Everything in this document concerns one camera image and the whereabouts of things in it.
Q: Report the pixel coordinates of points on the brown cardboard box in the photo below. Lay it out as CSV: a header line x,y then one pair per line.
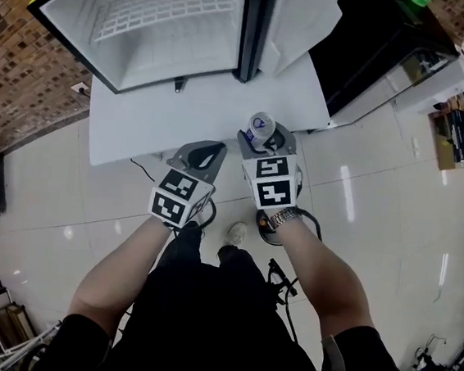
x,y
441,153

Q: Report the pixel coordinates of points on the black printed box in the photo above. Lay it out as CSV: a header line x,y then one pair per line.
x,y
463,139

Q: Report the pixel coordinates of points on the silver purple drink can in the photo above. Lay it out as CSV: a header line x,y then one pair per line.
x,y
260,128

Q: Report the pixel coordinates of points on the white wall socket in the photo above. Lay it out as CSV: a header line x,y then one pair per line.
x,y
80,87

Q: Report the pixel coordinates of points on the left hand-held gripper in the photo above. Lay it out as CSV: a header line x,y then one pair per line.
x,y
173,199

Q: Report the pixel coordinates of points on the person's right white shoe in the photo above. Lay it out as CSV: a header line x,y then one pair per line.
x,y
236,233

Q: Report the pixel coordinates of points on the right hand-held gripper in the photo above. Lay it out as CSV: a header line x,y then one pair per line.
x,y
273,189

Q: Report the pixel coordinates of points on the white table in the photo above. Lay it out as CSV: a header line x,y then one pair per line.
x,y
182,113

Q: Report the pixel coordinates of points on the mini fridge door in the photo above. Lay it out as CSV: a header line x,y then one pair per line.
x,y
303,19

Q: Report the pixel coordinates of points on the white water dispenser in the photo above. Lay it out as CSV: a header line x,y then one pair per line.
x,y
436,86

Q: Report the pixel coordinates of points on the person's left forearm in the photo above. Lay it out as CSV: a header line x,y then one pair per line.
x,y
115,275

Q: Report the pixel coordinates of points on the white metal frame rack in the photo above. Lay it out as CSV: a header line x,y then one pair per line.
x,y
30,344

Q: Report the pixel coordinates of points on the person's right forearm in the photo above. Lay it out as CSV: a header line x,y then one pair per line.
x,y
328,285

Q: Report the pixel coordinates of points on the tall black glass-door fridge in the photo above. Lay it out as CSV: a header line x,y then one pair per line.
x,y
365,50

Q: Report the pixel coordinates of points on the person's black clothing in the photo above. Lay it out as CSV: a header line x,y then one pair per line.
x,y
216,335

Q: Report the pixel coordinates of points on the dark wooden crate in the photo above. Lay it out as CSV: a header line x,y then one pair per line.
x,y
7,321

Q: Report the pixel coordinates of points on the black mini fridge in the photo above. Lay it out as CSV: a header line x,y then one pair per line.
x,y
165,70

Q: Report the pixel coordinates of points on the silver wristwatch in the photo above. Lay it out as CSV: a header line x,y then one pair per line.
x,y
285,219

